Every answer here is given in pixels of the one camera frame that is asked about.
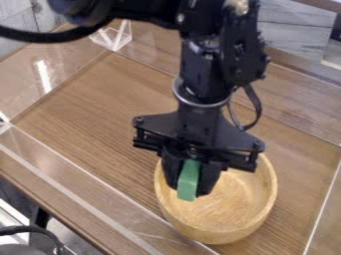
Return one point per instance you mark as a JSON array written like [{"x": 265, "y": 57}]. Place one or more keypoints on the clear acrylic corner bracket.
[{"x": 114, "y": 38}]

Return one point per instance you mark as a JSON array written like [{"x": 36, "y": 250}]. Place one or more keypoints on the brown wooden bowl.
[{"x": 229, "y": 214}]

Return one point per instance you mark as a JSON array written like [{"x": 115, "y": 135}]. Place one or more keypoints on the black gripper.
[{"x": 199, "y": 134}]

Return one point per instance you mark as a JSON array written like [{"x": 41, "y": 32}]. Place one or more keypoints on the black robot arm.
[{"x": 222, "y": 48}]

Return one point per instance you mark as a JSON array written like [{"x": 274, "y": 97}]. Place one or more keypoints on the clear acrylic tray wall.
[{"x": 95, "y": 210}]

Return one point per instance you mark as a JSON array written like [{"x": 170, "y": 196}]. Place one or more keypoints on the black table leg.
[{"x": 41, "y": 218}]

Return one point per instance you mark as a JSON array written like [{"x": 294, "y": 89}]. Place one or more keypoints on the green rectangular block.
[{"x": 187, "y": 180}]

